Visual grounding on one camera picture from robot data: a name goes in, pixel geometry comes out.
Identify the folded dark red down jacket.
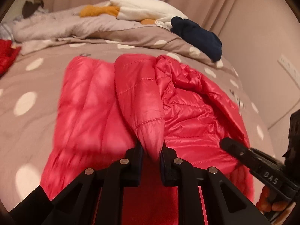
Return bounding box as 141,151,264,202
0,39,21,76

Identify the navy blue garment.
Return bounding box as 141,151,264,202
171,17,222,62

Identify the small black garment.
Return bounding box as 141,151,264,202
22,1,44,19

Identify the bright red hooded down jacket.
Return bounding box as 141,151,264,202
40,53,255,225

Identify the white wall power strip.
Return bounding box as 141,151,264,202
278,54,300,88

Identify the rumpled grey lilac duvet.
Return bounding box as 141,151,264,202
9,0,160,44

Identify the white plush goose toy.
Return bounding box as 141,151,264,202
79,0,188,30

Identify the plaid blue white pillow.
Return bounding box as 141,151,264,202
0,21,15,42

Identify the brown polka dot bedspread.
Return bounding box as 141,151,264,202
1,26,274,210

